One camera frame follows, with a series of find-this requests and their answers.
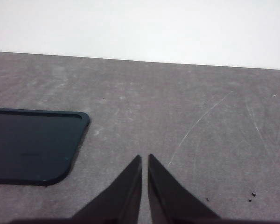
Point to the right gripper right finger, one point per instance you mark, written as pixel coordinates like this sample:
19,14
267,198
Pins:
168,196

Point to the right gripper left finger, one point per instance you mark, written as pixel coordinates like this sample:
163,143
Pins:
121,196

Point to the dark rectangular tray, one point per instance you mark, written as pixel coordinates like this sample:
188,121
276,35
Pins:
32,144

